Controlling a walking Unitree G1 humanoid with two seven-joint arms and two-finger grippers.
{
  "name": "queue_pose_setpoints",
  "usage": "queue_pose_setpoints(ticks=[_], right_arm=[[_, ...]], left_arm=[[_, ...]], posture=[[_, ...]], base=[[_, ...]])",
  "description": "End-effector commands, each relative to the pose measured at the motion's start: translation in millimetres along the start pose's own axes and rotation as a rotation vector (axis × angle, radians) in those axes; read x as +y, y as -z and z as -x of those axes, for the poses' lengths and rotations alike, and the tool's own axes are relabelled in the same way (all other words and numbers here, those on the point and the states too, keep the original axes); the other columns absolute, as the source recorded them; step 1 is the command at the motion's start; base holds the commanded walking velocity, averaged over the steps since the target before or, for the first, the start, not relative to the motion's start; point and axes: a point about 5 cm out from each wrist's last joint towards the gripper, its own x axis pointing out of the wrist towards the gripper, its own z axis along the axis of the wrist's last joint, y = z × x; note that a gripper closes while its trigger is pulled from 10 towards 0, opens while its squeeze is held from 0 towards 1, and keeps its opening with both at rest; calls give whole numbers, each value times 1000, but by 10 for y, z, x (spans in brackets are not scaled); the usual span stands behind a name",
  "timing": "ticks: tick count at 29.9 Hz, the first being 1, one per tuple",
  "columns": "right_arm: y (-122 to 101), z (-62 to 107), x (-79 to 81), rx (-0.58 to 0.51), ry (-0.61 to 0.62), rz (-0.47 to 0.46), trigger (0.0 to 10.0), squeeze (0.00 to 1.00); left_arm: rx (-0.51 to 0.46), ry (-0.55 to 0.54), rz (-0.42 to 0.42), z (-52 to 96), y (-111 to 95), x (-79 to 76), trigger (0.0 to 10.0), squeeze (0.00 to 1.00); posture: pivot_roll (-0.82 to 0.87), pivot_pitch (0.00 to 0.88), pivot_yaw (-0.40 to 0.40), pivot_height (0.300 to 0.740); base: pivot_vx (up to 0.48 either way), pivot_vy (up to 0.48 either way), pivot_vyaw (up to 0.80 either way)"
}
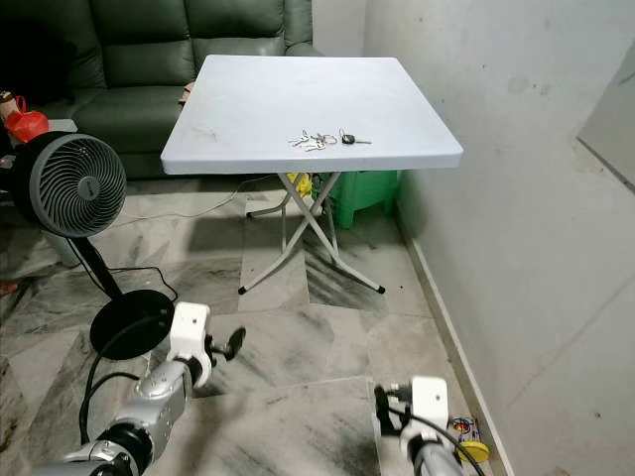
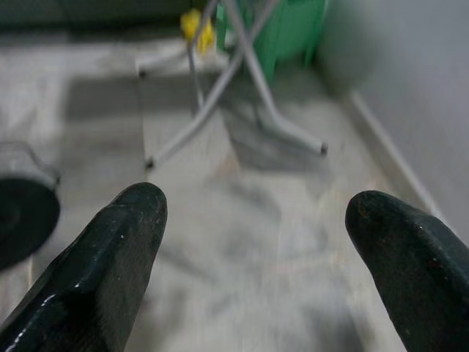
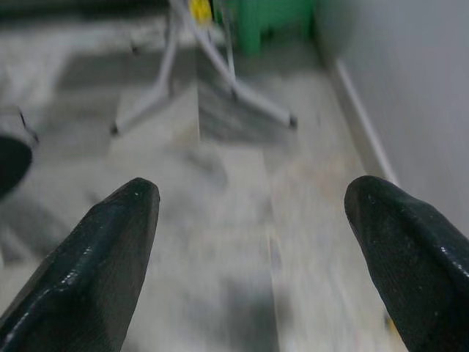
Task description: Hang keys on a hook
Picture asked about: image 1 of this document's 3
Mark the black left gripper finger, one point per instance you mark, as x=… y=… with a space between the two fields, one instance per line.
x=236 y=343

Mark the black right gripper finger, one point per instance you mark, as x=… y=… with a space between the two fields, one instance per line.
x=382 y=409

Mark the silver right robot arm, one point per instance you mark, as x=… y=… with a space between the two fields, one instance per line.
x=437 y=461

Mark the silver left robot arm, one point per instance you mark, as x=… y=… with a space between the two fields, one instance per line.
x=154 y=412

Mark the yellow item under table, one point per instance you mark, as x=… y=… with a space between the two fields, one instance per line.
x=301 y=183

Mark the grey standing fan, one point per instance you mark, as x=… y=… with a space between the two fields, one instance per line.
x=77 y=185

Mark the brown slipper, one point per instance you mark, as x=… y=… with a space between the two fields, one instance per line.
x=9 y=289

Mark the silver key bunch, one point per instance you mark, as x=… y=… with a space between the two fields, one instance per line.
x=313 y=141

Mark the black car key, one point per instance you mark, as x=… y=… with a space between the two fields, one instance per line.
x=348 y=140

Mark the white folding table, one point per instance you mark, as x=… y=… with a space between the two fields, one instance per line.
x=278 y=99

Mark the brown item on sofa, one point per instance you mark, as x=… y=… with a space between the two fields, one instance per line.
x=187 y=94

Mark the grey side table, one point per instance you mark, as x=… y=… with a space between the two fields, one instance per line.
x=63 y=126

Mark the dark green leather sofa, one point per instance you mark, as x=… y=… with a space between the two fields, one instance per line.
x=139 y=50

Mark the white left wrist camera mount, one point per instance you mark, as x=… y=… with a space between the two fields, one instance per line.
x=190 y=332

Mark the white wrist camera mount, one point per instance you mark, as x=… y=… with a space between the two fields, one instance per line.
x=429 y=402
x=190 y=332

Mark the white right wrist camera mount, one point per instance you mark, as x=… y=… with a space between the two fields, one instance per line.
x=429 y=402

